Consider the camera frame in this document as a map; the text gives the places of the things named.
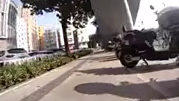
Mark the distant dark trees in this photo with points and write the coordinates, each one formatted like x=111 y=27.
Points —
x=93 y=42

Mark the white high-rise building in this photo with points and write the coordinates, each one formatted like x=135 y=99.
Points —
x=21 y=36

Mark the dark upright signboard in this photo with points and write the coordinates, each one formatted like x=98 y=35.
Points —
x=76 y=40

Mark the grey paved pavement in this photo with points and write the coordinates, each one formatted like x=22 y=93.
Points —
x=91 y=76

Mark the white car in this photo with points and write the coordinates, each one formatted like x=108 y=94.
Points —
x=10 y=54

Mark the dark tactile paving strip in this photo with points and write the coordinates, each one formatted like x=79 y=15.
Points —
x=33 y=96

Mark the dark car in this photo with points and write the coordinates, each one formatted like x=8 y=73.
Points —
x=44 y=53

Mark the orange building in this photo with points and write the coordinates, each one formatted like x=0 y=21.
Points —
x=41 y=36

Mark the white balconied building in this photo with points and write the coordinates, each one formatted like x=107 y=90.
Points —
x=83 y=37

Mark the black scooter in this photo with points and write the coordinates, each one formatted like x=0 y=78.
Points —
x=137 y=46

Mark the beige high-rise building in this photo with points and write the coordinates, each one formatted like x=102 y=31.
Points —
x=31 y=31

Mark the pale kerb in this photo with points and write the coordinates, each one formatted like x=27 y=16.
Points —
x=31 y=80

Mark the concrete flyover pillar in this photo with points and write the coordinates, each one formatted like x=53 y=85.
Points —
x=108 y=10

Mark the white railing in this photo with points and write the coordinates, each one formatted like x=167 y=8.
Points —
x=11 y=62

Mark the low green hedge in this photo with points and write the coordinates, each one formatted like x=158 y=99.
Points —
x=7 y=78

